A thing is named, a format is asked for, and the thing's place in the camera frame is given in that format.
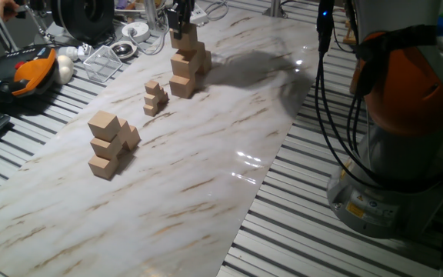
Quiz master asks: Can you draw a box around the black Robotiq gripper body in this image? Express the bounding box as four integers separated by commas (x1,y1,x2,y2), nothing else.
171,0,196,13

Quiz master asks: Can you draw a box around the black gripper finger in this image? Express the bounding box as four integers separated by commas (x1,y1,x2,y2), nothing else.
166,7,181,40
182,2,195,27

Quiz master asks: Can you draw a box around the large wooden cube block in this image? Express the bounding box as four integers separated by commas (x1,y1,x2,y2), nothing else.
194,41,208,59
168,74,197,99
169,22,199,52
170,48,201,78
199,50,214,76

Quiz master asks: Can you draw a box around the white power strip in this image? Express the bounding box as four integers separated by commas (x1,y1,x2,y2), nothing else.
190,2,210,26

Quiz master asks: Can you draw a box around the round white power socket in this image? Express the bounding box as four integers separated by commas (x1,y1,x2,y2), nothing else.
121,22,152,44

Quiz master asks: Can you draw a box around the metal bowl with white rim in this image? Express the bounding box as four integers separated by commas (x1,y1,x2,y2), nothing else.
109,40,138,61

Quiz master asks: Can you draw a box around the clear gridded plastic box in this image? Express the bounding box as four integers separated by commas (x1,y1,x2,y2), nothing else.
82,45,124,84

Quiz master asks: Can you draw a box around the black filament spool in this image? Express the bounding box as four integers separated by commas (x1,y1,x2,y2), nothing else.
49,0,115,45

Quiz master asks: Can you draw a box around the white power adapter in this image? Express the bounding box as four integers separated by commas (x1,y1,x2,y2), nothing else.
58,42,94,62

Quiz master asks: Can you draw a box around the white egg shaped object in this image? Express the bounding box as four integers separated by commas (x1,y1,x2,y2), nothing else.
55,55,75,85

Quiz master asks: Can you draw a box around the medium wooden cube block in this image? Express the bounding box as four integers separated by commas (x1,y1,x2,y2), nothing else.
88,153,120,181
123,125,142,152
90,135,124,161
87,110,122,142
117,118,133,144

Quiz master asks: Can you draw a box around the thin metal stand leg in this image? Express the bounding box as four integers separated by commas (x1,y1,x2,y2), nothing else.
23,3,52,44

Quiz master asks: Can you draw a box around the black orange teach pendant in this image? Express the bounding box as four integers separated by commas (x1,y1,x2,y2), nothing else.
0,45,58,105

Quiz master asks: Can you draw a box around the marble pattern table mat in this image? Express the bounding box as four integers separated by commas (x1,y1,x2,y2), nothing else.
0,6,332,277

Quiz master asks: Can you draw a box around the aluminium frame post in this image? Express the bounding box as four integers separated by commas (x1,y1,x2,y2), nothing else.
143,0,159,30
262,0,288,19

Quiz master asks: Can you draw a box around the black cable with blue light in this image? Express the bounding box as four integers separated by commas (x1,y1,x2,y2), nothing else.
314,0,443,193

